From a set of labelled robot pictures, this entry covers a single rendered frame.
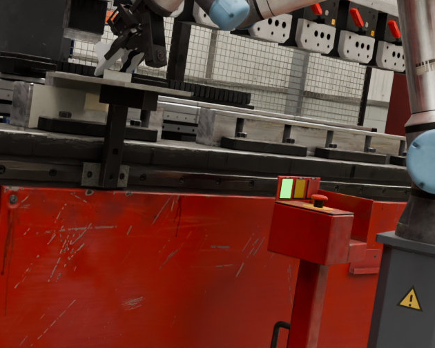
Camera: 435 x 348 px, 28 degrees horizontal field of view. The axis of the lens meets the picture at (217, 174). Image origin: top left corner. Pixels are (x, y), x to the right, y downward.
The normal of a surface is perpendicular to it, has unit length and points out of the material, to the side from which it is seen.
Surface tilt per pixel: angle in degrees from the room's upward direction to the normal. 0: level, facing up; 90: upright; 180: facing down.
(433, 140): 97
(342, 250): 90
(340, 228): 90
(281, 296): 90
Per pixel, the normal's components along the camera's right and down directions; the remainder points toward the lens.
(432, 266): -0.50, 0.00
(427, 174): -0.29, 0.16
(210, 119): -0.69, -0.04
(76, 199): 0.70, 0.16
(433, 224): -0.20, -0.26
